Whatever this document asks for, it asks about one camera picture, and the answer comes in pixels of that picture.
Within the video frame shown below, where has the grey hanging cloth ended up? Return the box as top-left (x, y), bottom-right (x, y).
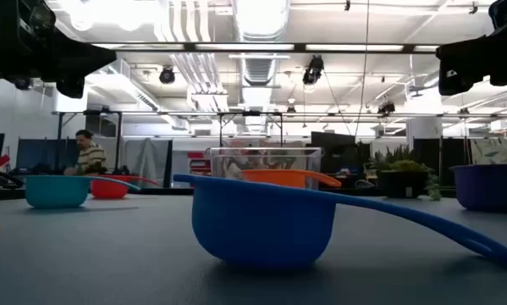
top-left (130, 137), bottom-right (173, 188)

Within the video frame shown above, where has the teal measuring cup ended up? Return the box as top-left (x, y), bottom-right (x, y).
top-left (22, 175), bottom-right (141, 209)

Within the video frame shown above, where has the large blue measuring cup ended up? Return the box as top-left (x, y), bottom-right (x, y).
top-left (173, 173), bottom-right (507, 270)

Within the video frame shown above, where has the potted green plant black pot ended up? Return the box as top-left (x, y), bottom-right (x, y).
top-left (368, 145), bottom-right (443, 202)

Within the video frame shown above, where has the blue partition panel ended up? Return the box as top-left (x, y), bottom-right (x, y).
top-left (15, 138), bottom-right (80, 171)

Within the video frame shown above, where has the red measuring cup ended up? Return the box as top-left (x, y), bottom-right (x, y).
top-left (90, 174), bottom-right (161, 200)

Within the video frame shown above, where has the clear plastic basket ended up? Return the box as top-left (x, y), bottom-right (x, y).
top-left (205, 146), bottom-right (324, 191)

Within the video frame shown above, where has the person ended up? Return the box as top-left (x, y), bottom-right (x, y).
top-left (63, 129), bottom-right (109, 177)

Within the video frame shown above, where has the black computer monitor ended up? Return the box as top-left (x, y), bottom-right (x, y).
top-left (311, 130), bottom-right (358, 150)

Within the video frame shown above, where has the thin hanging cable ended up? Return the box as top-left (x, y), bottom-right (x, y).
top-left (353, 0), bottom-right (371, 139)

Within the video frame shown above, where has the black hanging camera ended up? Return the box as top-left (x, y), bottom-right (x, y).
top-left (301, 54), bottom-right (325, 86)
top-left (158, 66), bottom-right (177, 86)

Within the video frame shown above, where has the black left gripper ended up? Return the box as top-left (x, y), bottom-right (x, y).
top-left (0, 0), bottom-right (118, 99)

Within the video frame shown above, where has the black overhead frame bar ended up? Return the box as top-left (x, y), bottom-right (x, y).
top-left (90, 41), bottom-right (441, 54)

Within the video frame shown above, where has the orange measuring cup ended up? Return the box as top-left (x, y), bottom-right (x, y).
top-left (240, 169), bottom-right (343, 190)

